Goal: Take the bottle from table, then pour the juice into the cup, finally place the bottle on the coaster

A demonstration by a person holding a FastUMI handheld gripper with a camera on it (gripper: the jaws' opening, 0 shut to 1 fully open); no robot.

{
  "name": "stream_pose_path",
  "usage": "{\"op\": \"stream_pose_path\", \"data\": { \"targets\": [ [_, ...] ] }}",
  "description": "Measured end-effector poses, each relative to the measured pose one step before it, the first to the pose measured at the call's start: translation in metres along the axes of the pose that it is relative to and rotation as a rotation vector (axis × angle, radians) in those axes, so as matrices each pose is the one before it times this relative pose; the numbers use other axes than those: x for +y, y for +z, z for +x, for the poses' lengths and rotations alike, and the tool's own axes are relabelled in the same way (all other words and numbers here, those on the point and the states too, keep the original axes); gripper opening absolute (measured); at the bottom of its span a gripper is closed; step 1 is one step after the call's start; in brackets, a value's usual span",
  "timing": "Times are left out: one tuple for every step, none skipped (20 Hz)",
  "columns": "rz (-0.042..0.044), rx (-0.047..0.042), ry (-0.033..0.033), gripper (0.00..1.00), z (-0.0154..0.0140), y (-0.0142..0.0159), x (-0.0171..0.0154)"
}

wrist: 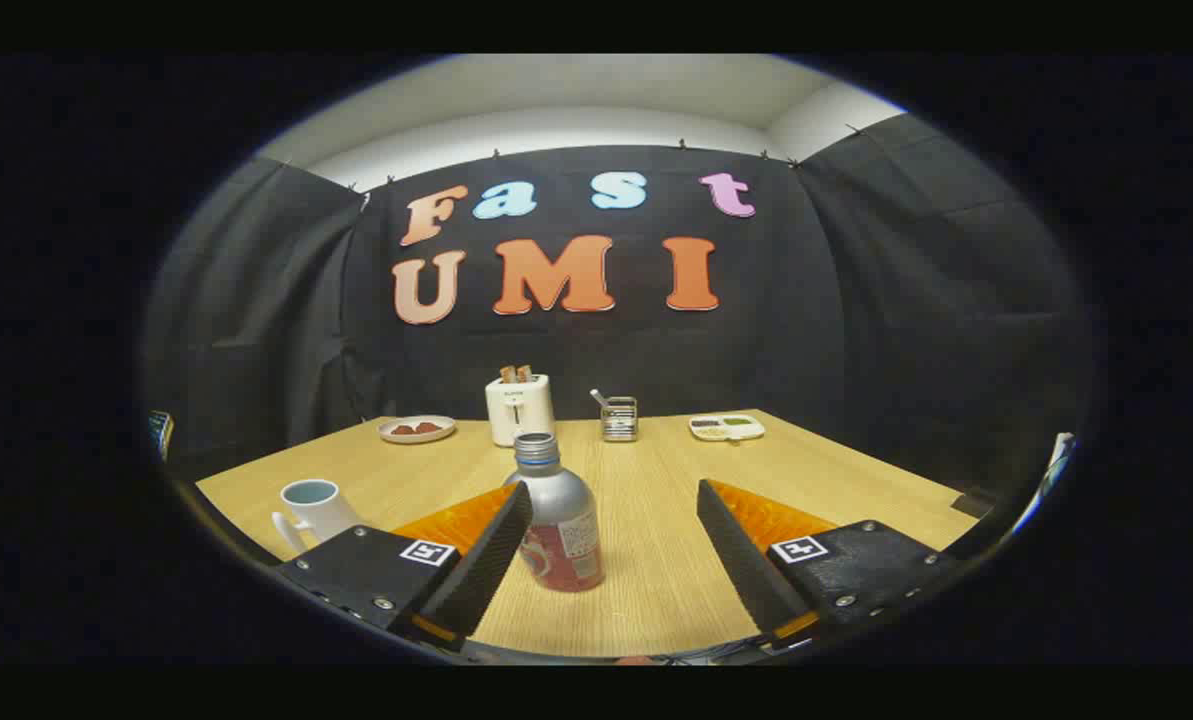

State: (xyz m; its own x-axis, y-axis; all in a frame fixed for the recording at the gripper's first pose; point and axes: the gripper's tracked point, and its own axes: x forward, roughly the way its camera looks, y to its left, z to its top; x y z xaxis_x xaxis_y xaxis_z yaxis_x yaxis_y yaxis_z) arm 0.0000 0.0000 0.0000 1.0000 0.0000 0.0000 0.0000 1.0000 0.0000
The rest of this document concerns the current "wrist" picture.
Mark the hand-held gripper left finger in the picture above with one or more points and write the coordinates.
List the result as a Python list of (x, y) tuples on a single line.
[(481, 575)]

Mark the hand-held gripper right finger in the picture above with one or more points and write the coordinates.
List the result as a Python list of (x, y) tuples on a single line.
[(746, 570)]

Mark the silver juice bottle red label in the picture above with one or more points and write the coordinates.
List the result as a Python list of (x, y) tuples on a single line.
[(561, 500)]

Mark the white cup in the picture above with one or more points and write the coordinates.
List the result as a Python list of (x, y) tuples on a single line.
[(321, 510)]

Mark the wooden table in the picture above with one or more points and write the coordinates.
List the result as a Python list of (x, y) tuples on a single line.
[(646, 500)]

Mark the white divided food tray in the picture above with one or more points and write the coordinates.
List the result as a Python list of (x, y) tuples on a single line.
[(726, 428)]

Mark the white round plate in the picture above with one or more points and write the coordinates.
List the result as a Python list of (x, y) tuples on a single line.
[(416, 437)]

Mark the white toaster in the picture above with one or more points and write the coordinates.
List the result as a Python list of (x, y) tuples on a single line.
[(519, 412)]

